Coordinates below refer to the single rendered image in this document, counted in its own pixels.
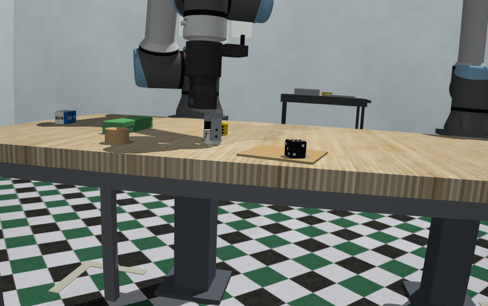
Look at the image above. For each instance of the yellow die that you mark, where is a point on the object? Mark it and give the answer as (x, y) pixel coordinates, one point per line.
(225, 129)

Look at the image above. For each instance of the wooden table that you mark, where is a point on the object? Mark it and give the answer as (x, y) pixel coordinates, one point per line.
(354, 178)

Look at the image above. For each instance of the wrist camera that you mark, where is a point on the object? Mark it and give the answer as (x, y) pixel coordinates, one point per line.
(234, 50)

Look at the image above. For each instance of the white poster brown stripe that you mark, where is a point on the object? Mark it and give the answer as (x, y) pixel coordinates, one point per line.
(181, 27)

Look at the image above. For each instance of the grey box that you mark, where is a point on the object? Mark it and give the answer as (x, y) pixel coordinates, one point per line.
(307, 92)

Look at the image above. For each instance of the white poster red stripe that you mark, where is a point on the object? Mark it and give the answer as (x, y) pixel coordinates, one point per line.
(242, 29)

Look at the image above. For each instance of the green box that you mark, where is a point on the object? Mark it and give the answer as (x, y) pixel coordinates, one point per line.
(127, 124)

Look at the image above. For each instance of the black die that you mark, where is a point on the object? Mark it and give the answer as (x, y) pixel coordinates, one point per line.
(295, 148)

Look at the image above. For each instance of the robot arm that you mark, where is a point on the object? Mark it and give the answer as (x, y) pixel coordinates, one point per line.
(471, 93)
(163, 68)

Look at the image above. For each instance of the blue and white box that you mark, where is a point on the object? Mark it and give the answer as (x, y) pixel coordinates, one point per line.
(65, 117)

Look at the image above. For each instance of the black side table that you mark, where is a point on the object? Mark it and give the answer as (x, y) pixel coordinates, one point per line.
(324, 101)

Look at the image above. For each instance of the brown cylinder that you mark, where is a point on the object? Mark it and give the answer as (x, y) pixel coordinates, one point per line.
(117, 137)

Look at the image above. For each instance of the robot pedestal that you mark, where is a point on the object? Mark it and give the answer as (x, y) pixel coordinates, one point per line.
(195, 238)
(452, 255)

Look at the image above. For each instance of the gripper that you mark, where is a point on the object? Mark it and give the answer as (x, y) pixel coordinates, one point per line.
(203, 72)

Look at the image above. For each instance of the white die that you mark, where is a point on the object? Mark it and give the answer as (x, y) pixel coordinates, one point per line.
(207, 137)

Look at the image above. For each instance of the tan mat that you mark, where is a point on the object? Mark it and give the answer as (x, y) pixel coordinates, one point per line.
(265, 153)

